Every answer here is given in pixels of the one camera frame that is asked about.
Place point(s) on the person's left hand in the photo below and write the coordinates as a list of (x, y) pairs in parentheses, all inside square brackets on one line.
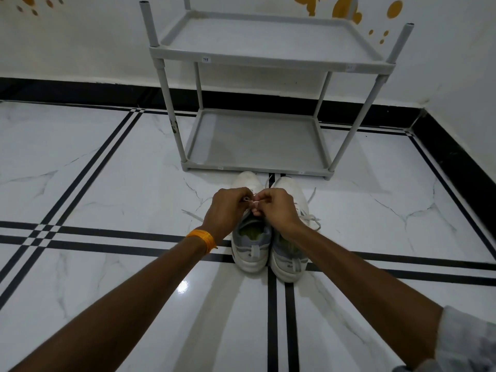
[(226, 213)]

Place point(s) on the person's right hand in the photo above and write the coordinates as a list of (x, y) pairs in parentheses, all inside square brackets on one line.
[(279, 211)]

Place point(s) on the white shoelace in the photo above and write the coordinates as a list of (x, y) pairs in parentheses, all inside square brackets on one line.
[(246, 199), (312, 218)]

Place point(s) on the white sneaker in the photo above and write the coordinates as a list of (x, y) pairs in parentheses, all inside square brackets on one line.
[(286, 271), (252, 263)]

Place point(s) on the grey two-tier shoe rack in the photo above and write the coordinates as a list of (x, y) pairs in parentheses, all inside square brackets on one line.
[(263, 38)]

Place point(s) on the person's right forearm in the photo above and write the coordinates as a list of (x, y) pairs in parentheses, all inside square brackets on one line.
[(368, 294)]

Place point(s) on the person's left forearm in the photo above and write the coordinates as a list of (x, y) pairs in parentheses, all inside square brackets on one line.
[(116, 317)]

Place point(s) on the orange wristband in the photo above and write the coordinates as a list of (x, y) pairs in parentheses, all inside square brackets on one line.
[(201, 238)]

